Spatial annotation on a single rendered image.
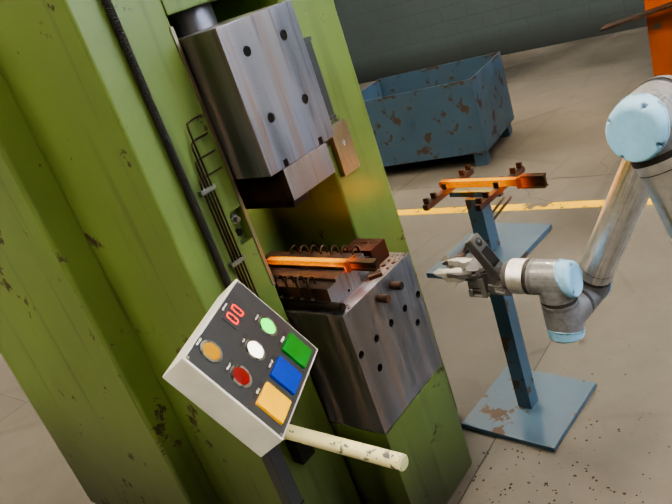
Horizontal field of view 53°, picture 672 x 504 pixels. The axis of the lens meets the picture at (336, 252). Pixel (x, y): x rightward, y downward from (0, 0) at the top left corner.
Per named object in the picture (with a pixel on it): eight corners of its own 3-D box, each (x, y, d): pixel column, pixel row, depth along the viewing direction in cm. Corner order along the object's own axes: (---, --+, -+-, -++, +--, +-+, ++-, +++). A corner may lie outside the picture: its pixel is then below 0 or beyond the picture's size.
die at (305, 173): (335, 171, 199) (325, 141, 195) (294, 201, 185) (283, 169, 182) (242, 179, 226) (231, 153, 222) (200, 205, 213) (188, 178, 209)
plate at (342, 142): (360, 165, 227) (345, 118, 220) (345, 176, 221) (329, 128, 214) (356, 166, 228) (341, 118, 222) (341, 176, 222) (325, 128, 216)
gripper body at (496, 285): (467, 297, 177) (509, 300, 170) (459, 269, 174) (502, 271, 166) (479, 282, 182) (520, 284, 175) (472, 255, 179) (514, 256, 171)
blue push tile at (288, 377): (303, 374, 159) (280, 355, 158) (295, 394, 153) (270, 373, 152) (299, 378, 160) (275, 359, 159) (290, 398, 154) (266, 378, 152)
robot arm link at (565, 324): (596, 325, 170) (588, 283, 165) (576, 351, 163) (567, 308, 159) (562, 320, 177) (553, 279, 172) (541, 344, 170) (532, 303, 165)
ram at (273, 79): (351, 125, 204) (309, -9, 189) (271, 177, 179) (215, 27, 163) (258, 138, 231) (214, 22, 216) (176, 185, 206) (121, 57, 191)
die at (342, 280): (370, 274, 212) (362, 250, 209) (333, 308, 199) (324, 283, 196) (277, 269, 239) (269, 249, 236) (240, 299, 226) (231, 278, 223)
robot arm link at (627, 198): (665, 50, 139) (571, 281, 184) (642, 70, 131) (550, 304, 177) (722, 69, 133) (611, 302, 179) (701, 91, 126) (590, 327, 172)
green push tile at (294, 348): (313, 350, 168) (291, 331, 167) (306, 367, 162) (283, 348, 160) (308, 354, 169) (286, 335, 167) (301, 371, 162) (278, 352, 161)
